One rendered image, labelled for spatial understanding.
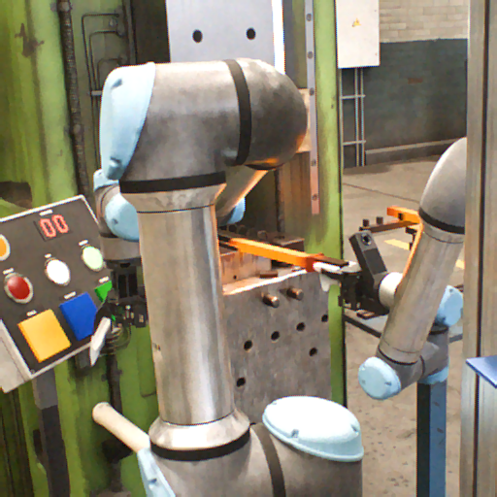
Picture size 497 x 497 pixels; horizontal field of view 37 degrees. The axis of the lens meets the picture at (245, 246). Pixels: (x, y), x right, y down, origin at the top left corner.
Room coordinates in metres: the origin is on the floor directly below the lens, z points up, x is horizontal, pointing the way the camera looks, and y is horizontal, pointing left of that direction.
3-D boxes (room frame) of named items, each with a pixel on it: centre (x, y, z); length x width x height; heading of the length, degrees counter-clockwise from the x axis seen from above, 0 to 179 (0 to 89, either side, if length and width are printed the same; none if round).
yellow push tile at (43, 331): (1.21, 0.36, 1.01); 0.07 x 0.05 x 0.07; 151
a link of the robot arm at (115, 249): (1.23, 0.21, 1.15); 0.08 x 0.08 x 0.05
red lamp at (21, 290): (1.23, 0.40, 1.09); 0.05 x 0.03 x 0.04; 126
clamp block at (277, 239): (1.91, -0.09, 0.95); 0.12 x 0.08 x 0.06; 36
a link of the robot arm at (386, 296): (1.37, -0.29, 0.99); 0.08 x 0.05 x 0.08; 126
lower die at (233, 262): (1.93, 0.14, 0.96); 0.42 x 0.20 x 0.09; 36
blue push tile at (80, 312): (1.30, 0.31, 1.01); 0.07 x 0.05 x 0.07; 151
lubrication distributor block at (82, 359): (1.64, 0.39, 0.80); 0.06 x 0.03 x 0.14; 126
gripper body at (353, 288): (1.43, -0.24, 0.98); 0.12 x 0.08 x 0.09; 36
